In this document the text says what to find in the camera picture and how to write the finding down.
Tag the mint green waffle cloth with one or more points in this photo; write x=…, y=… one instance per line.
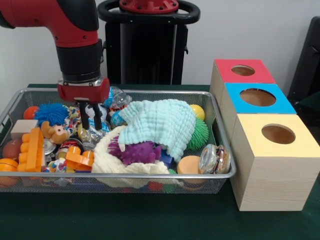
x=160, y=122

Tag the long orange building block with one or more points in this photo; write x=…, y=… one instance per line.
x=31, y=152

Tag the purple spiky monster toy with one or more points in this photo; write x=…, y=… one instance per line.
x=140, y=153

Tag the crushed clear plastic bottle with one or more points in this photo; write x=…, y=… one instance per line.
x=120, y=98

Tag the brown plush monkey toy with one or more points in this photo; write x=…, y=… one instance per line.
x=56, y=132

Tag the dark green table cloth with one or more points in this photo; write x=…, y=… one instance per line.
x=125, y=217

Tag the black upright panel on stand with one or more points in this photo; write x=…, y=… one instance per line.
x=310, y=62

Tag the blue spiky rubber ball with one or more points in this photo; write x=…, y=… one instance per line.
x=50, y=112

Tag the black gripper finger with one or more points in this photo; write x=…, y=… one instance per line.
x=84, y=116
x=98, y=117

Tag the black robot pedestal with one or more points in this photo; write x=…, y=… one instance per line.
x=150, y=50

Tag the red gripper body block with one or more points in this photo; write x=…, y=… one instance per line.
x=85, y=93

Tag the green spiky rubber ball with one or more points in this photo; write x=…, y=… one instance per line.
x=200, y=137

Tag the cream knitted cloth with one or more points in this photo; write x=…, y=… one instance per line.
x=105, y=160

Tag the wooden box with three holes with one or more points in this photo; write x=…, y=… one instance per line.
x=275, y=180

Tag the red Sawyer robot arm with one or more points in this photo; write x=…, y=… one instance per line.
x=70, y=25

